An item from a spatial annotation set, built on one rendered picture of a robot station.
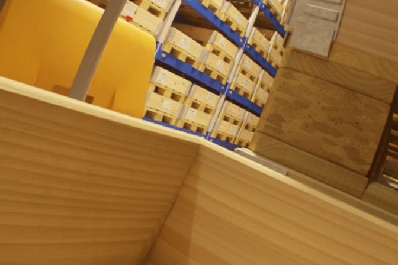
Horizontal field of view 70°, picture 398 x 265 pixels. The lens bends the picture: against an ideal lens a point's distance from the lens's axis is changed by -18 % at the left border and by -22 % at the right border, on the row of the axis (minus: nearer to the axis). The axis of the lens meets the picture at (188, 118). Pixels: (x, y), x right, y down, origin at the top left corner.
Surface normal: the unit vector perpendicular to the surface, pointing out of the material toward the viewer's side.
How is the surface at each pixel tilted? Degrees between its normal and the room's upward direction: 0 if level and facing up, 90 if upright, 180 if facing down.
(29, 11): 74
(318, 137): 90
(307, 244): 90
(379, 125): 90
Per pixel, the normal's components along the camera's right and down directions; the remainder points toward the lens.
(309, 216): -0.56, -0.19
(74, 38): 0.82, 0.05
